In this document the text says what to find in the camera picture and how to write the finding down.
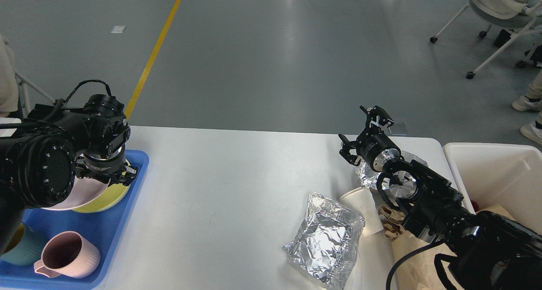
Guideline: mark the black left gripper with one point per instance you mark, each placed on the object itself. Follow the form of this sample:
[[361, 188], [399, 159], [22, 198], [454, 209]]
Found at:
[[99, 169]]

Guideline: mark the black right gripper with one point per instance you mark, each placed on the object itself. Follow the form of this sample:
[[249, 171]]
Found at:
[[372, 145]]

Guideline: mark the pink plate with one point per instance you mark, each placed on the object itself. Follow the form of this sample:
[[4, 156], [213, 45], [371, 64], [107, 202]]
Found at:
[[83, 192]]

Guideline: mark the pink ribbed mug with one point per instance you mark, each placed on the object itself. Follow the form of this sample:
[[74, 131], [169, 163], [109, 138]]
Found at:
[[70, 254]]

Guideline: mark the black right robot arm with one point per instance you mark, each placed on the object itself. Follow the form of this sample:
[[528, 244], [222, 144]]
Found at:
[[490, 251]]

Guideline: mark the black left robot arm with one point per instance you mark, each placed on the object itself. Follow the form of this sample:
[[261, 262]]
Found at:
[[55, 145]]

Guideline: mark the yellow plate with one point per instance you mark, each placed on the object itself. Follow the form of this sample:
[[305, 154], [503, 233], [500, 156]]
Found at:
[[107, 193]]

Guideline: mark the small crumpled foil ball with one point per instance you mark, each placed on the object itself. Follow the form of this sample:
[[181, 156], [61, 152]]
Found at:
[[368, 178]]

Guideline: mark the blue plastic tray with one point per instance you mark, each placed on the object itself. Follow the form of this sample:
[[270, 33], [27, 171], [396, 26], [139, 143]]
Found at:
[[103, 229]]

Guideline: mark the white paper cup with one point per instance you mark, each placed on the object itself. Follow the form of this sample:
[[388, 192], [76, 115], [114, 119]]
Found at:
[[361, 200]]

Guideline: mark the teal mug yellow inside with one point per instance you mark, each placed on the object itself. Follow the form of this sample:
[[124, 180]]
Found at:
[[25, 247]]

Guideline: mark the large crumpled foil sheet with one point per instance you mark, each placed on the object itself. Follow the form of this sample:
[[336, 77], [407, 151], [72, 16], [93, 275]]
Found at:
[[325, 247]]

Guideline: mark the white plastic bin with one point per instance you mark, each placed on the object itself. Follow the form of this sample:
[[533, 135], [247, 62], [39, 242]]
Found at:
[[499, 174]]

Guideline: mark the person in beige trousers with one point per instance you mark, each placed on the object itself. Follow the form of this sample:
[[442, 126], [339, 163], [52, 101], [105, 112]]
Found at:
[[531, 101]]

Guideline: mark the white rolling office chair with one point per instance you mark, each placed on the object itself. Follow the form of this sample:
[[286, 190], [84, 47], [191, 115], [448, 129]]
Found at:
[[517, 17]]

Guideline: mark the white chair frame left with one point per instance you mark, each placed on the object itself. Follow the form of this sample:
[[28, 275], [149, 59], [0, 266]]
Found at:
[[11, 81]]

